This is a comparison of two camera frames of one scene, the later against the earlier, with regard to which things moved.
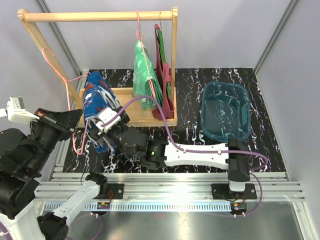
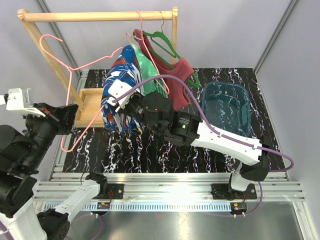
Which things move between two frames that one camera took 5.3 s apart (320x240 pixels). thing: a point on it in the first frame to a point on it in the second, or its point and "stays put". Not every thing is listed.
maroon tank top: x=162 y=77 to x=183 y=69
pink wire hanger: x=67 y=84 to x=71 y=69
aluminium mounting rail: x=171 y=191 stays put
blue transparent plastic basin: x=225 y=111 stays put
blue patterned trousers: x=98 y=95 to x=125 y=66
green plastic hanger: x=163 y=55 to x=160 y=36
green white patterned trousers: x=145 y=81 stays put
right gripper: x=98 y=137 to x=126 y=110
